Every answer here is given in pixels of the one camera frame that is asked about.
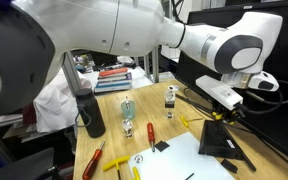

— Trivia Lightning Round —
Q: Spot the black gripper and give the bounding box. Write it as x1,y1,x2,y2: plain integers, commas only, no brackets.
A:
213,101,248,120

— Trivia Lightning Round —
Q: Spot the black wedge tool holder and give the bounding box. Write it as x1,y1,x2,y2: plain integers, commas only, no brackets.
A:
197,119,246,161

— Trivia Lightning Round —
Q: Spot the white board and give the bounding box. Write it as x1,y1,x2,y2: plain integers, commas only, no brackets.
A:
127,131,236,180

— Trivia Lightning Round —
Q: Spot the small black foam pad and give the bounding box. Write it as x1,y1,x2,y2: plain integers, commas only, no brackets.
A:
220,158,239,175
154,140,171,153

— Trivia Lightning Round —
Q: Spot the black monitor stand foot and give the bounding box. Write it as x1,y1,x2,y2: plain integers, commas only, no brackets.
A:
223,126,258,173

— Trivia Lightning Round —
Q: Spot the small red screwdriver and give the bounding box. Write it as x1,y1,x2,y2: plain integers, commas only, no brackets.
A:
146,122,157,153

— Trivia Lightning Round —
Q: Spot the small clear glass bottle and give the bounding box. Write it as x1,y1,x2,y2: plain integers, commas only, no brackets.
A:
121,118,135,139

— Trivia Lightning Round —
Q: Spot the silver round washer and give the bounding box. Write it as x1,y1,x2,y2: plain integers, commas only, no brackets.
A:
133,154,144,164

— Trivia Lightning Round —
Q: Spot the grey purple book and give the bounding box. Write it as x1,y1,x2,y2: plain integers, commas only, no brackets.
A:
97,72,134,84

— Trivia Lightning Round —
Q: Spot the white blue book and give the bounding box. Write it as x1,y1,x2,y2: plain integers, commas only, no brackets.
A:
93,80,133,95

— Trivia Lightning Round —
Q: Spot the orange red book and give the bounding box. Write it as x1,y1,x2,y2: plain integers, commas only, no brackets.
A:
98,67,130,78

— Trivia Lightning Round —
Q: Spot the black mesh basket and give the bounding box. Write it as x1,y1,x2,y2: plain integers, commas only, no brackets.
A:
93,54,119,67

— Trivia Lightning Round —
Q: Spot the black water bottle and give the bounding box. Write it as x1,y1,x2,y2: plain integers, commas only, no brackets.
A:
74,87,107,139

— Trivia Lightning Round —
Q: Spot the large red black screwdriver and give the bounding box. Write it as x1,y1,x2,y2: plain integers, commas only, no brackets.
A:
81,139,107,180

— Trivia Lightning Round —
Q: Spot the white cloth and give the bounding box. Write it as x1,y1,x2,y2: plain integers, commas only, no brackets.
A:
33,71,94,134

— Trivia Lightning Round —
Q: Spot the maroon cloth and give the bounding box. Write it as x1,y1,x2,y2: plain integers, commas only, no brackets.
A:
21,101,38,127

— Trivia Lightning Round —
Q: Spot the black chair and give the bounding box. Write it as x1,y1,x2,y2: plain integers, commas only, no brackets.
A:
0,146,57,180

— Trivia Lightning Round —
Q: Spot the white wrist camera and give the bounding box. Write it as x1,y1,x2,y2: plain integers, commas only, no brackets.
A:
195,74,245,111

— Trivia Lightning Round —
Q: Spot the aluminium frame post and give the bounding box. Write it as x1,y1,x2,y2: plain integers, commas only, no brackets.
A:
61,53,84,98
143,46,161,84

